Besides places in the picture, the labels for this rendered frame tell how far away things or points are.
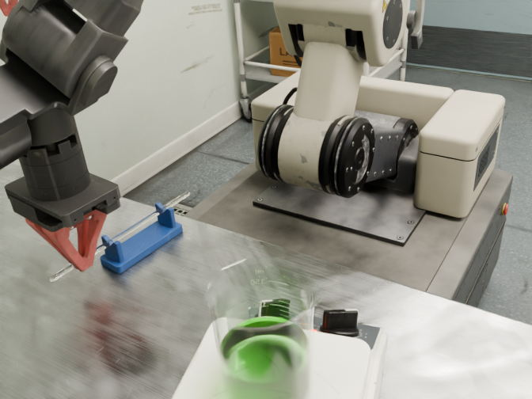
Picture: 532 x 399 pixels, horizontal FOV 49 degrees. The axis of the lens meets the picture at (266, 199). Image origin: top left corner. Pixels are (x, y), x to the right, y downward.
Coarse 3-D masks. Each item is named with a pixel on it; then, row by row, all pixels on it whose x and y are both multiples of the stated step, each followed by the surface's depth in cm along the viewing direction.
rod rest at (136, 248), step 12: (156, 204) 69; (168, 216) 68; (156, 228) 69; (168, 228) 69; (180, 228) 69; (132, 240) 67; (144, 240) 67; (156, 240) 67; (168, 240) 68; (108, 252) 64; (120, 252) 63; (132, 252) 65; (144, 252) 65; (108, 264) 64; (120, 264) 63; (132, 264) 64
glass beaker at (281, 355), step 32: (224, 288) 36; (256, 288) 38; (288, 288) 37; (320, 288) 34; (224, 320) 32; (288, 320) 32; (224, 352) 34; (256, 352) 32; (288, 352) 33; (224, 384) 36; (256, 384) 34; (288, 384) 34
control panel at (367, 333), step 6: (318, 318) 51; (318, 324) 49; (318, 330) 47; (360, 330) 48; (366, 330) 48; (372, 330) 49; (378, 330) 49; (354, 336) 46; (360, 336) 46; (366, 336) 46; (372, 336) 47; (366, 342) 45; (372, 342) 45; (372, 348) 43
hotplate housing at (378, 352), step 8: (384, 336) 49; (376, 344) 44; (384, 344) 46; (376, 352) 44; (384, 352) 47; (376, 360) 42; (384, 360) 48; (376, 368) 42; (368, 376) 40; (376, 376) 41; (368, 384) 40; (376, 384) 41; (368, 392) 40; (376, 392) 42
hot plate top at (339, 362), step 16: (208, 336) 42; (320, 336) 41; (336, 336) 41; (208, 352) 41; (320, 352) 40; (336, 352) 40; (352, 352) 40; (368, 352) 40; (192, 368) 40; (208, 368) 39; (320, 368) 39; (336, 368) 39; (352, 368) 39; (368, 368) 39; (192, 384) 38; (208, 384) 38; (320, 384) 38; (336, 384) 38; (352, 384) 38
